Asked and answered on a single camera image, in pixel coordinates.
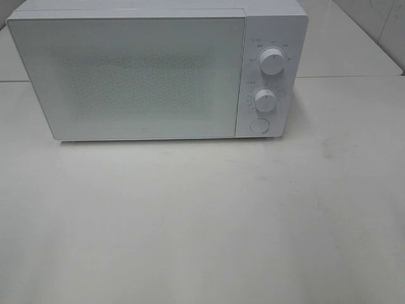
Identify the white microwave oven body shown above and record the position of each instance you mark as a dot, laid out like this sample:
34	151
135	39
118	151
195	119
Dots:
280	24

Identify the white microwave door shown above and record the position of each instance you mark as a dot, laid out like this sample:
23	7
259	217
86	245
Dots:
134	79

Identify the white round knob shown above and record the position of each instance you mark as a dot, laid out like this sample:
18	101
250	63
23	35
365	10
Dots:
265	100
272	61

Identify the white round door button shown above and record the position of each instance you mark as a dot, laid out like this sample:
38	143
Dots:
260	126

